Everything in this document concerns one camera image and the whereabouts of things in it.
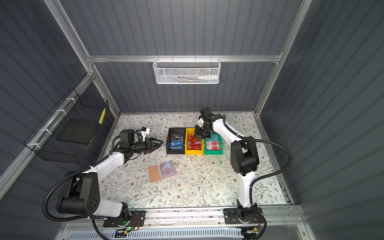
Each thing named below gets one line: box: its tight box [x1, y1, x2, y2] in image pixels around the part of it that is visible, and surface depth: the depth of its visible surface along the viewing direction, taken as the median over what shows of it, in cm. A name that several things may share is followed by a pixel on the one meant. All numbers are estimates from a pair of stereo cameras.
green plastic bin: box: [203, 131, 223, 155], surface depth 101 cm
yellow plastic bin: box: [184, 128, 204, 155], surface depth 98 cm
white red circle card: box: [160, 161, 176, 178], surface depth 92 cm
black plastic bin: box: [166, 128, 186, 155], surface depth 104 cm
